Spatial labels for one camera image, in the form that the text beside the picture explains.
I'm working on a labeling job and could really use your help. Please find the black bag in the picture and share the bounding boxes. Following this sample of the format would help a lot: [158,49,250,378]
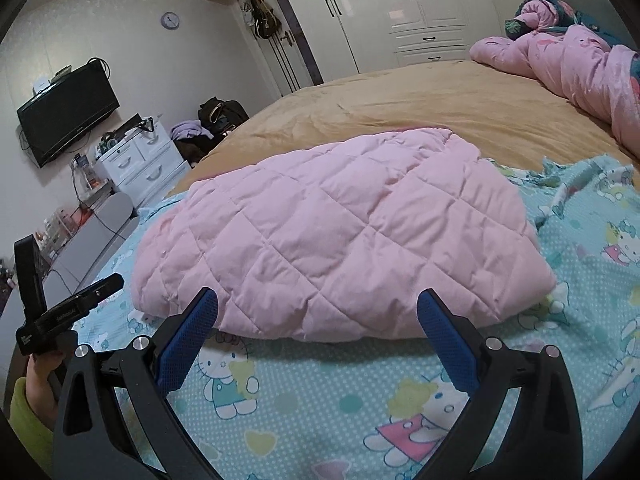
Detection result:
[197,97,249,136]

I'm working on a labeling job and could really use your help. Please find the white door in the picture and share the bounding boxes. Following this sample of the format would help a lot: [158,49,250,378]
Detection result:
[235,0,326,98]

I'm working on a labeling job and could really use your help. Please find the cartoon cat print bed sheet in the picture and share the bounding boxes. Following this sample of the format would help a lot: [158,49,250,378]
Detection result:
[70,155,640,480]

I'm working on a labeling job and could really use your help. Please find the dark brown bag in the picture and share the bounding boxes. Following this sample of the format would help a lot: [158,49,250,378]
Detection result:
[175,136,223,166]

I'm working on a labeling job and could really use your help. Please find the grey green pillow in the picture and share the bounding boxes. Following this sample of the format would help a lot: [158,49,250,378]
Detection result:
[555,0,637,52]

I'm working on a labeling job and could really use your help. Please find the white wardrobe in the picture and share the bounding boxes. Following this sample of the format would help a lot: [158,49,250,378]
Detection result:
[267,0,531,86]

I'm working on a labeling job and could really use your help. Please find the pink duvet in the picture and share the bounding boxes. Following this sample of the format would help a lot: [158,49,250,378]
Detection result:
[469,0,640,161]

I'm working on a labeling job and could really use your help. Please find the teal floral cloth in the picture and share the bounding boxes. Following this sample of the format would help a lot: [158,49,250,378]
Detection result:
[504,0,568,39]

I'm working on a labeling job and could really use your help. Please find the person's left hand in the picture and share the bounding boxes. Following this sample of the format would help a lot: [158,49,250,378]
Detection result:
[25,354,66,432]

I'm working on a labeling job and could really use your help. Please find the white drawer cabinet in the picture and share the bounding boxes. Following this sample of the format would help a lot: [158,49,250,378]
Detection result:
[95,121,188,208]

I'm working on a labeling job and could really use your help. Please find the pink quilt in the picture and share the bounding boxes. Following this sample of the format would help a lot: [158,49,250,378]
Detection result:
[131,127,558,343]

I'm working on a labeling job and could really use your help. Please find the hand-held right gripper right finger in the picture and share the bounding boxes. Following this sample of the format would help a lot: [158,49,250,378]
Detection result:
[416,288,583,480]

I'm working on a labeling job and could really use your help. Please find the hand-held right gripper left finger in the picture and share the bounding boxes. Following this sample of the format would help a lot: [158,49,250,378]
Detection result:
[51,286,221,480]

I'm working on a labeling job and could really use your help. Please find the person's left forearm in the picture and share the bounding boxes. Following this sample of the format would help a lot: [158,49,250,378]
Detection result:
[9,377,55,461]

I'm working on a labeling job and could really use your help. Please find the dark hanging bags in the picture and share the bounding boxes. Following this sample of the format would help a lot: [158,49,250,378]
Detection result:
[244,0,282,39]

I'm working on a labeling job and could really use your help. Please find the tan bed blanket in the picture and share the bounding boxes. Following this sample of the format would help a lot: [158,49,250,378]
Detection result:
[172,58,640,196]

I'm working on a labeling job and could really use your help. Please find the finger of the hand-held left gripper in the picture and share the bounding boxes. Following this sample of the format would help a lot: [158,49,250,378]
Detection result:
[75,273,125,312]
[13,236,49,323]

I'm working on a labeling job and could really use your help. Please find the purple cloth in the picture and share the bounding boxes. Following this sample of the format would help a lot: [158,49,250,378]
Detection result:
[170,120,213,141]

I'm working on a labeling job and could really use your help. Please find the black flat television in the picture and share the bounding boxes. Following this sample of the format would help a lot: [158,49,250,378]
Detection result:
[16,62,121,168]

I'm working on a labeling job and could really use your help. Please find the black flat device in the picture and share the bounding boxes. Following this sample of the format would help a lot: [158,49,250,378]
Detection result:
[111,115,156,139]

